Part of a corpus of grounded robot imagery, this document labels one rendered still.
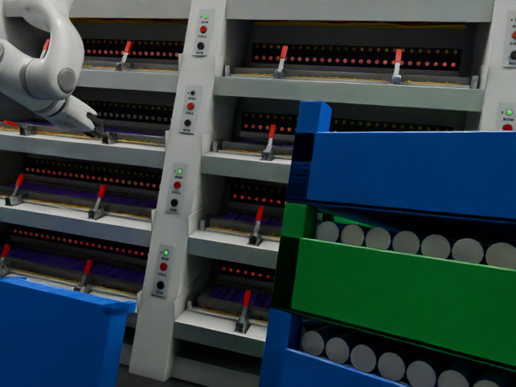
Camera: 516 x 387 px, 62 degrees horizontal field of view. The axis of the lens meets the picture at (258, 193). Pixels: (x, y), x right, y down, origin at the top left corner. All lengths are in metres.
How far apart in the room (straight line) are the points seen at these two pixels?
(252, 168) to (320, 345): 0.72
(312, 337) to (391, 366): 0.06
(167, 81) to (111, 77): 0.16
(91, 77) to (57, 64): 0.39
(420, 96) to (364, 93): 0.12
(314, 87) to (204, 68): 0.28
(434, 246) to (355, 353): 0.09
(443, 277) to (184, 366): 0.89
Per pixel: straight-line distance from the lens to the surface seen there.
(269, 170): 0.99
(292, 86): 1.03
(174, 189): 1.06
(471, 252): 0.29
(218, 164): 1.03
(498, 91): 1.03
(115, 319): 0.86
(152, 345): 1.10
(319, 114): 0.33
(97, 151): 1.20
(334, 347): 0.32
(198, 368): 1.10
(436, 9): 1.10
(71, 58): 0.91
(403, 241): 0.30
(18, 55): 0.93
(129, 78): 1.21
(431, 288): 0.29
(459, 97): 1.02
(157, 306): 1.07
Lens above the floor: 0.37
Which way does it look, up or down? 5 degrees up
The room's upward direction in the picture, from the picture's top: 9 degrees clockwise
